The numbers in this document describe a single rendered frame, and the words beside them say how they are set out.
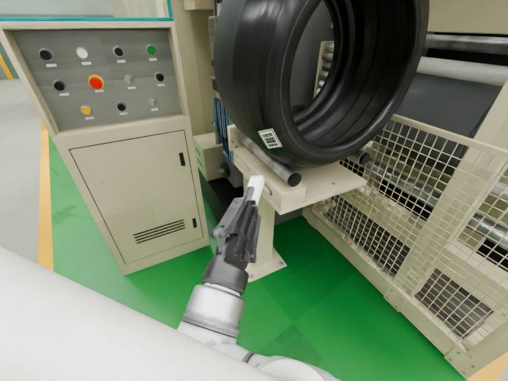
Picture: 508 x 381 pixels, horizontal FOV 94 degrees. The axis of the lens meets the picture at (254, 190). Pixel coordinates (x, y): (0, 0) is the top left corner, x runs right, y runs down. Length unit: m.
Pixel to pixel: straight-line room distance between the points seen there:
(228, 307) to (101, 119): 1.02
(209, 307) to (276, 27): 0.49
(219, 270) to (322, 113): 0.76
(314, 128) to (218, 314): 0.76
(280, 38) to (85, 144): 0.94
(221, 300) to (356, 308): 1.22
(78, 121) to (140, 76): 0.32
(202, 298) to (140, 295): 1.23
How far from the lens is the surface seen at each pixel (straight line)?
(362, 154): 0.86
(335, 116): 0.99
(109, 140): 1.23
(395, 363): 1.49
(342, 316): 1.50
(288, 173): 0.69
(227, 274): 0.40
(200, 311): 0.39
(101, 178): 1.30
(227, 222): 0.42
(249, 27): 0.56
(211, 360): 0.19
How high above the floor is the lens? 1.27
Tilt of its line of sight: 36 degrees down
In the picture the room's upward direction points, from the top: straight up
